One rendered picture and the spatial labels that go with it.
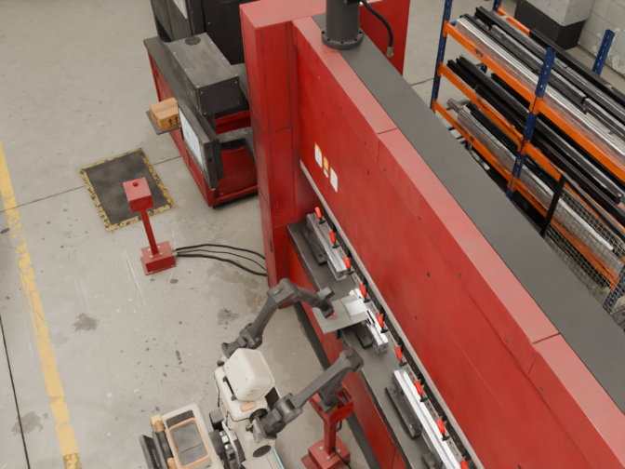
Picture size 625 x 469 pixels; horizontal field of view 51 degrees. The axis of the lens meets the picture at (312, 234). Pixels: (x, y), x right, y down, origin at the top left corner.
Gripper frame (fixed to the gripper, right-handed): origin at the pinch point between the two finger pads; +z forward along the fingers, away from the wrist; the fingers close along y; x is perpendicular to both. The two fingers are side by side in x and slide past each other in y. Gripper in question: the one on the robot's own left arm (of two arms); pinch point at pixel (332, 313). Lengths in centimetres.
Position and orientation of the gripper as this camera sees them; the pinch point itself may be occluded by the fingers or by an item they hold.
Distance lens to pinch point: 359.9
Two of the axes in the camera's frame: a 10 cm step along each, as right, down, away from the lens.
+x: -8.0, 5.8, 1.5
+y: -3.8, -6.7, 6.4
